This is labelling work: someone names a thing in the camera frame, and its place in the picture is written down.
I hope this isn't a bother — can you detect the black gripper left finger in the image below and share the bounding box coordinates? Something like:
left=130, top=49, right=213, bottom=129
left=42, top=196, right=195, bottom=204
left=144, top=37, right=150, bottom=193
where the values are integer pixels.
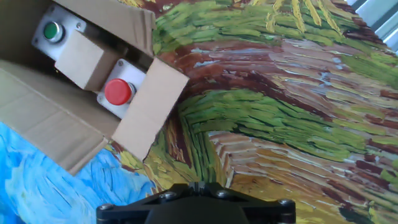
left=96, top=182, right=198, bottom=224

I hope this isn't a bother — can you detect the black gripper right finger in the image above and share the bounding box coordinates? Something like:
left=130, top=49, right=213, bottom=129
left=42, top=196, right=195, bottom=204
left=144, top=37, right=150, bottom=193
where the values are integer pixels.
left=197, top=182, right=296, bottom=224

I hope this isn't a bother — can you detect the brown cardboard box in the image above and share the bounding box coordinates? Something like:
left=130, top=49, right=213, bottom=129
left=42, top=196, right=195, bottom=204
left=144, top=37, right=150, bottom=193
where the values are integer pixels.
left=0, top=0, right=190, bottom=177

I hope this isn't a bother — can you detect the Van Gogh print tablecloth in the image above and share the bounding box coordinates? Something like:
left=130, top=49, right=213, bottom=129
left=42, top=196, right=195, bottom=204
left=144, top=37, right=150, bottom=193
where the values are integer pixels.
left=0, top=0, right=398, bottom=224

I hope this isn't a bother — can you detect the red button switch box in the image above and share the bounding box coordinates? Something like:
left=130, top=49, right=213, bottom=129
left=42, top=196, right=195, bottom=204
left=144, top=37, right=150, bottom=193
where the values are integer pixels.
left=96, top=58, right=147, bottom=120

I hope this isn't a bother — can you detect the green button switch box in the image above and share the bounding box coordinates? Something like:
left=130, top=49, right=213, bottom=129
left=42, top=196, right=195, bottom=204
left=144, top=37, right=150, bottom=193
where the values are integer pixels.
left=30, top=4, right=88, bottom=62

